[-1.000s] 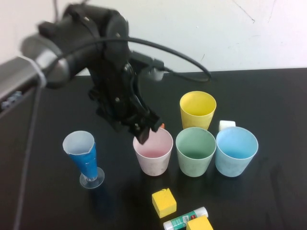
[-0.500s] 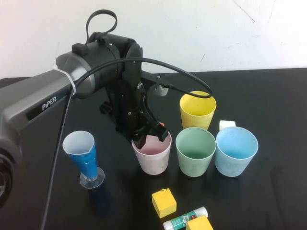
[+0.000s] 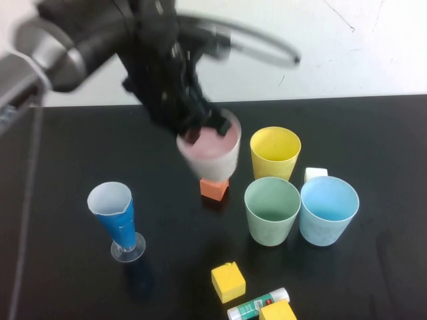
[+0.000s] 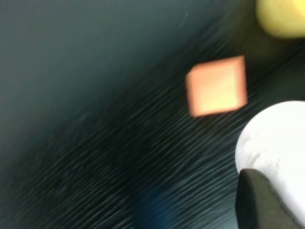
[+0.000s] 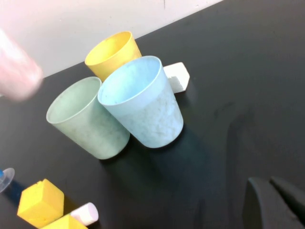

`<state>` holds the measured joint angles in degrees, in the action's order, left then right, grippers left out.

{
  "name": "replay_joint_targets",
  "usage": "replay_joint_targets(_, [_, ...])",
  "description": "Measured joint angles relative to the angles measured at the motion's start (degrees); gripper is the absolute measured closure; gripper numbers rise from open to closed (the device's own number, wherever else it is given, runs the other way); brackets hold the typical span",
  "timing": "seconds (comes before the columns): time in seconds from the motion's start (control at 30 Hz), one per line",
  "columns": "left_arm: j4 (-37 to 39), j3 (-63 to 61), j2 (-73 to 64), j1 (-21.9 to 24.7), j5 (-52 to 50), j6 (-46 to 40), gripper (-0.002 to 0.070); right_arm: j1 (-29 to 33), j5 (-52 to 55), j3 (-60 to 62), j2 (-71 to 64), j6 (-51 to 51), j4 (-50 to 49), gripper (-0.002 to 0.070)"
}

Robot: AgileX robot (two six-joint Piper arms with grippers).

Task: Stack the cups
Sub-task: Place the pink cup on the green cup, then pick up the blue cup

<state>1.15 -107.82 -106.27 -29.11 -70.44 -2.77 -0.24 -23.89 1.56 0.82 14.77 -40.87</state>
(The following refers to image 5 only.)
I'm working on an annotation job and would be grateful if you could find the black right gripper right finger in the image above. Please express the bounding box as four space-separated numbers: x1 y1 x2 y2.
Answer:
269 176 305 221

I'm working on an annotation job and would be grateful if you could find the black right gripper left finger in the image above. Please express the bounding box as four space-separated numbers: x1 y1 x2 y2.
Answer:
242 177 305 229

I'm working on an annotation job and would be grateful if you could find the yellow foam cube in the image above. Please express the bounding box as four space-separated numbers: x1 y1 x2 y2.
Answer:
39 214 89 229
17 178 65 229

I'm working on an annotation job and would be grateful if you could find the clear measuring cup blue paper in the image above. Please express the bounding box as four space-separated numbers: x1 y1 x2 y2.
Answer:
0 167 15 194

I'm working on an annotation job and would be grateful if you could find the light blue plastic cup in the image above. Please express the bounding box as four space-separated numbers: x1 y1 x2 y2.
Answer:
97 55 184 148

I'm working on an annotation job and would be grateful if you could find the yellow plastic cup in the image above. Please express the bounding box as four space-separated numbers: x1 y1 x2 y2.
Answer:
84 31 143 83

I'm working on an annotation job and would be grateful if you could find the white green glue stick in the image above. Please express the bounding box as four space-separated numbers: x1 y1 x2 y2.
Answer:
70 202 99 227

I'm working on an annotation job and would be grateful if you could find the green plastic cup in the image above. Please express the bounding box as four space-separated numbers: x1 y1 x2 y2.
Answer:
46 76 131 160

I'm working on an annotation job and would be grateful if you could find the white foam block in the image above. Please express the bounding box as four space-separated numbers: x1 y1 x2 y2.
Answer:
163 62 191 94

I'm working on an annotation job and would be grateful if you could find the pink plastic cup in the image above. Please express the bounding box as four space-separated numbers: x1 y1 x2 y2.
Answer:
0 28 45 102

